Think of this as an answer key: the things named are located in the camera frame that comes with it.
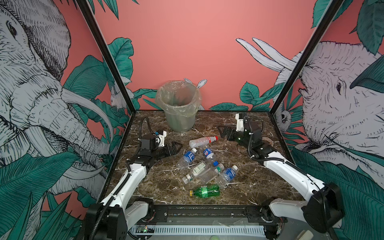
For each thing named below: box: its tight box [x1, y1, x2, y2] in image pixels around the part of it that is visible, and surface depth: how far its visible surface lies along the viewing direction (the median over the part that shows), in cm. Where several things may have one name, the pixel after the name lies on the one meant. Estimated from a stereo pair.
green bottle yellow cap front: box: [189, 184, 220, 199], surface depth 79 cm
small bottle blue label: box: [203, 147, 214, 159], surface depth 94 cm
